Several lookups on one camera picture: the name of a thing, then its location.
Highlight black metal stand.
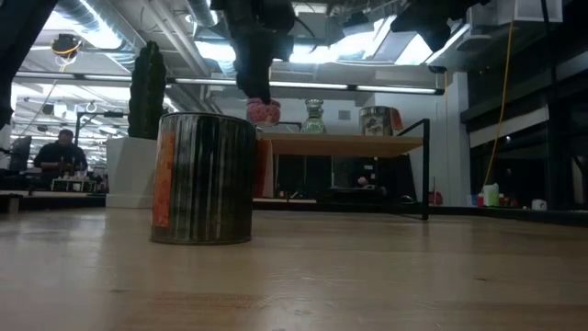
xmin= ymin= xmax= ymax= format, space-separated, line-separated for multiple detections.
xmin=68 ymin=109 xmax=126 ymax=181

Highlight yellow extension cable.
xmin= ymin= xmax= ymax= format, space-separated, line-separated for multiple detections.
xmin=484 ymin=20 xmax=515 ymax=185

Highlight pink patterned round tin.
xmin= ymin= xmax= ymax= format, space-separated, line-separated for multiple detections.
xmin=245 ymin=97 xmax=283 ymax=128

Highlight person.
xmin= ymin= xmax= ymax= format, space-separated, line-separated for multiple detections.
xmin=33 ymin=129 xmax=89 ymax=185

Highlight dark computer monitor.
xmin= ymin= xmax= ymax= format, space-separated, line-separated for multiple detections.
xmin=8 ymin=135 xmax=33 ymax=175

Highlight green cactus plant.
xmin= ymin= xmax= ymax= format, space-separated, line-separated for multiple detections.
xmin=127 ymin=40 xmax=168 ymax=141

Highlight metal can orange label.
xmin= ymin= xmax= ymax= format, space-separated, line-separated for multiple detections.
xmin=150 ymin=112 xmax=257 ymax=246

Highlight wooden shelf riser black legs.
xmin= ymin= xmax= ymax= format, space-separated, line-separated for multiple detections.
xmin=250 ymin=118 xmax=432 ymax=222

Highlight green white bottle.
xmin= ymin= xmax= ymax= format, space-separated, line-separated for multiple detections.
xmin=481 ymin=182 xmax=501 ymax=208

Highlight metal can picture label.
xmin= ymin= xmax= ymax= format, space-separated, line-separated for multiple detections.
xmin=359 ymin=106 xmax=405 ymax=137

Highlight ceiling cord reel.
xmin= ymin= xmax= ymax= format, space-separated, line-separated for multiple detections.
xmin=50 ymin=33 xmax=85 ymax=60

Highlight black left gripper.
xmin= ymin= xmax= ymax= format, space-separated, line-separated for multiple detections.
xmin=209 ymin=0 xmax=298 ymax=106

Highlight orange panel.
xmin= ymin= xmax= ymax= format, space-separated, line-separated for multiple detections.
xmin=254 ymin=139 xmax=276 ymax=200

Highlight long ceiling light bar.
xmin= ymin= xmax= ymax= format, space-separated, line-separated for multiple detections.
xmin=167 ymin=76 xmax=446 ymax=97

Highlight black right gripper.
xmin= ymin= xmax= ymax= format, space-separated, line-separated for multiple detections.
xmin=389 ymin=0 xmax=491 ymax=53

